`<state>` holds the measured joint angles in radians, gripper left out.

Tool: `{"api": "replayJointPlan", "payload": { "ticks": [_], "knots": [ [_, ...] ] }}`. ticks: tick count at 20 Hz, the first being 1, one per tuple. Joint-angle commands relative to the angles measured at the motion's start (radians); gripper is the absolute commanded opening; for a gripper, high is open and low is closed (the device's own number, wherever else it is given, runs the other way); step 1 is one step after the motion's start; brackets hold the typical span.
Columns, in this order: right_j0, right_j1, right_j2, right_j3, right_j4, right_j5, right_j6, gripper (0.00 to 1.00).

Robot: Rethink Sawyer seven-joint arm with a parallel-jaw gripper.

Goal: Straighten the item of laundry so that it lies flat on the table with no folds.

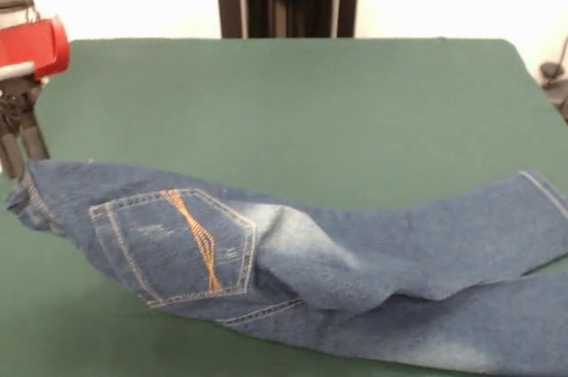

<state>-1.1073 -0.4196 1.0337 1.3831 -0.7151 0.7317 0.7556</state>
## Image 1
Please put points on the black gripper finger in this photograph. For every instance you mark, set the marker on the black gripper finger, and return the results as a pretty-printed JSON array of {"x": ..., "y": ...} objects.
[
  {"x": 10, "y": 151},
  {"x": 34, "y": 142}
]

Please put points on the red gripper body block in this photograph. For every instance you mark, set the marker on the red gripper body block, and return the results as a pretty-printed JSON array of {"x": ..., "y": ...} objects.
[{"x": 31, "y": 46}]

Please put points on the blue denim jeans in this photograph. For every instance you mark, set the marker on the blue denim jeans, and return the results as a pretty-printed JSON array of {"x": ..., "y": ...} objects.
[{"x": 355, "y": 261}]

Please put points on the dark green table cloth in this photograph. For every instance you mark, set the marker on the dark green table cloth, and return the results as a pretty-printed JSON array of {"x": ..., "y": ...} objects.
[{"x": 284, "y": 106}]

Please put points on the grey black stand base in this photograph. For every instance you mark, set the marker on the grey black stand base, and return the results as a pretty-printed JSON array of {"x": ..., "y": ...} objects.
[{"x": 560, "y": 102}]

